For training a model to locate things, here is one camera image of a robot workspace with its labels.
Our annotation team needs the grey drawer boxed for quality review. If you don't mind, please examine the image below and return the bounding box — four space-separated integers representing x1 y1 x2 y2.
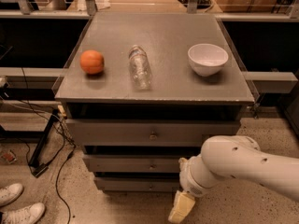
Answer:
93 177 179 192
66 119 240 147
83 155 179 173

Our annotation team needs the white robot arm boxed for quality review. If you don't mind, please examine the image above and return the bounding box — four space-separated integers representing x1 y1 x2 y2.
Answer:
168 135 299 224

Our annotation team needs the grey bottom drawer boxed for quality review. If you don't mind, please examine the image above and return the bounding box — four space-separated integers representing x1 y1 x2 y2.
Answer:
93 177 179 192

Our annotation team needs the grey top drawer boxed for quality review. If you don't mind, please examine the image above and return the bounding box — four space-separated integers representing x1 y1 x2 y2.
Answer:
66 119 240 147

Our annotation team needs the grey drawer cabinet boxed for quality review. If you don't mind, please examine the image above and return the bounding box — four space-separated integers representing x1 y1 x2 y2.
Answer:
56 12 254 180

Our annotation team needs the clear plastic water bottle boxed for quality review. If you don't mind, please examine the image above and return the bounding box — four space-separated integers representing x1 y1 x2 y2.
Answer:
128 45 151 91

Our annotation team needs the white ceramic bowl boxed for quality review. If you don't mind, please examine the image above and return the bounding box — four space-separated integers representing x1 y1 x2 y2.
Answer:
188 44 229 77

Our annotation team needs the white sneaker lower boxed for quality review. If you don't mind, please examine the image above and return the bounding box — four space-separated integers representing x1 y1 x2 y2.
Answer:
0 203 46 224

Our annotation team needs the white sneaker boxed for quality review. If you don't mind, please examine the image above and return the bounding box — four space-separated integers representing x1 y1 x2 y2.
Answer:
0 203 46 224
0 183 23 206

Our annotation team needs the black metal stand leg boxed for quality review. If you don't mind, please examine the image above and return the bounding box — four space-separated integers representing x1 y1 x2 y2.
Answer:
28 109 59 177

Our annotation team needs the orange ball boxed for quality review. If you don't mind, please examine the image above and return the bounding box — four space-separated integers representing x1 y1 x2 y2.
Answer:
79 50 105 75

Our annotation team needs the white sneaker upper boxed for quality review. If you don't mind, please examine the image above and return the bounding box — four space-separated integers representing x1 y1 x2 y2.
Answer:
0 183 23 206

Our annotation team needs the small red floor object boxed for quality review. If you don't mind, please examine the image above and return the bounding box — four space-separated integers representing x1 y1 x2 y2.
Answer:
1 150 17 164

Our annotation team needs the black floor cable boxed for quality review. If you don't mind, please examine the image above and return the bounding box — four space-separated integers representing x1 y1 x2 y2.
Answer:
18 67 78 224

